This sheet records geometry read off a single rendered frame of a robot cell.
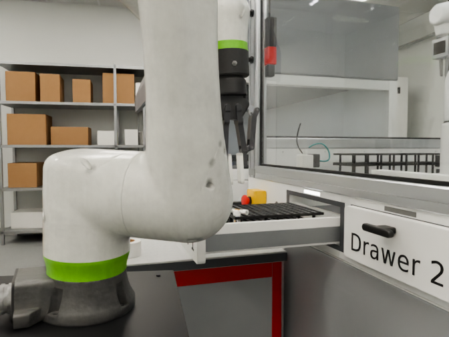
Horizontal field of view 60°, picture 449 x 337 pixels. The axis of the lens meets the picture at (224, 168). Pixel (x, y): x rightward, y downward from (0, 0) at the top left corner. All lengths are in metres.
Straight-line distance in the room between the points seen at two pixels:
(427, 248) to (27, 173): 4.46
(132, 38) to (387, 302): 4.78
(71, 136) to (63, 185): 4.17
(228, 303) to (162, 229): 0.63
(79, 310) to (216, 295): 0.56
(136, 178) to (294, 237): 0.45
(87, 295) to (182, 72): 0.35
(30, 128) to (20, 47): 1.09
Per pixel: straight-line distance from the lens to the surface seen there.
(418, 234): 0.72
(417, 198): 0.75
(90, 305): 0.63
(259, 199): 1.29
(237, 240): 0.83
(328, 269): 1.00
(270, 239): 0.86
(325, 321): 1.05
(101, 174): 0.56
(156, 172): 0.52
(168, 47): 0.49
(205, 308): 1.12
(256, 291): 1.15
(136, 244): 1.08
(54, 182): 0.60
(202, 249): 0.80
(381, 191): 0.82
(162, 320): 0.63
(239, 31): 0.89
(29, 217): 4.94
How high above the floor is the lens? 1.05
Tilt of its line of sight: 3 degrees down
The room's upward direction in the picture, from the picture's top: straight up
